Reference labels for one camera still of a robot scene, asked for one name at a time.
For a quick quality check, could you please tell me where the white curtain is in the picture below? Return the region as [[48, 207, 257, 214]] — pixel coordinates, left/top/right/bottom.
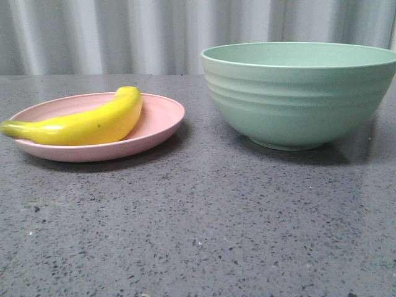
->
[[1, 1, 395, 75]]

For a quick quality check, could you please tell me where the green bowl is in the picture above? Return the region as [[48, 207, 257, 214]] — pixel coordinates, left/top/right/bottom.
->
[[201, 42, 395, 151]]

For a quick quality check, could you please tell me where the pink plate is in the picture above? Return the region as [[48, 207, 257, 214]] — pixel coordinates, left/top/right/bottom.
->
[[11, 92, 184, 163]]

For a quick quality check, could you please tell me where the yellow banana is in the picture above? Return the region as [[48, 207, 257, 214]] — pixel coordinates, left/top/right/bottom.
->
[[1, 86, 143, 146]]

